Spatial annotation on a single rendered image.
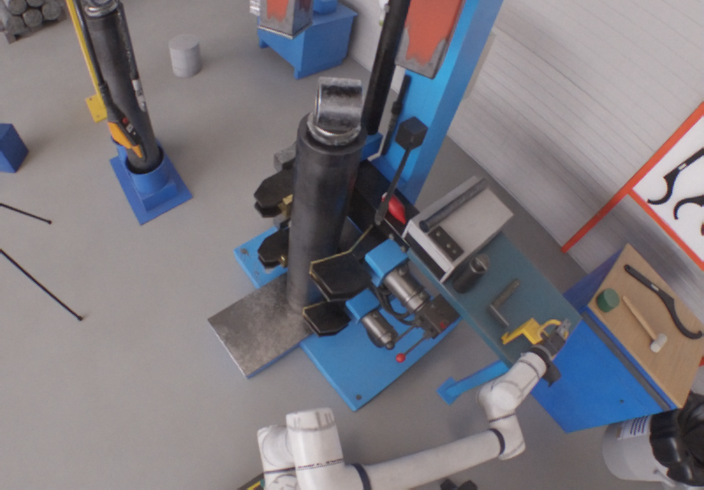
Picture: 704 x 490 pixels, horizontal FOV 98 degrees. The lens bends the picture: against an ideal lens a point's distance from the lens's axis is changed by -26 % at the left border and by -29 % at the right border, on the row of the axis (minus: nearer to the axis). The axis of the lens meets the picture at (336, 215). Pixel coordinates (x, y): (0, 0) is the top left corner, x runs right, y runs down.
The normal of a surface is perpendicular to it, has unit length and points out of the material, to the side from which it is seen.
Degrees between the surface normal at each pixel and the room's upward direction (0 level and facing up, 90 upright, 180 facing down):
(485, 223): 0
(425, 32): 90
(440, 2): 90
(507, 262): 0
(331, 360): 0
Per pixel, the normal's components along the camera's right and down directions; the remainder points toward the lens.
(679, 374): 0.13, -0.56
